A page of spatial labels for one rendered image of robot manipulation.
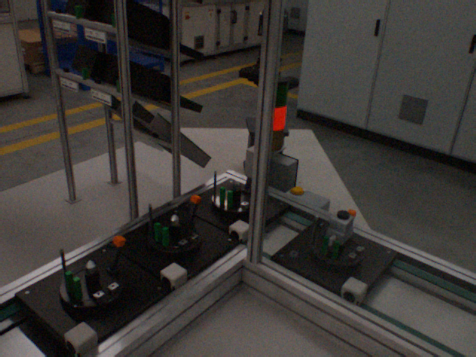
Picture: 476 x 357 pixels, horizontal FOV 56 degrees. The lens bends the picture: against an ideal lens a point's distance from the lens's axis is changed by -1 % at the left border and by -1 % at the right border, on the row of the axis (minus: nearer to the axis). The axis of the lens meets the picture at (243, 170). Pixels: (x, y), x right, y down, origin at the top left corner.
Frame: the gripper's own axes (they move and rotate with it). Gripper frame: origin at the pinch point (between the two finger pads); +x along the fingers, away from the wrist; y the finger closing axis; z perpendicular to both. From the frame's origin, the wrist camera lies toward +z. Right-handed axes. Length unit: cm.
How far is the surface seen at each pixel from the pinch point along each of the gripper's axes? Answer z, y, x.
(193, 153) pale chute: 15.5, -15.8, 20.0
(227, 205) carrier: 24.4, 6.3, 25.9
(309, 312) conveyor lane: 36, 42, 35
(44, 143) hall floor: -66, -277, 125
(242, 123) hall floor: -229, -186, 126
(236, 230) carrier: 31.3, 15.2, 26.8
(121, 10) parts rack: 41, -14, -26
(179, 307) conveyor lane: 59, 22, 30
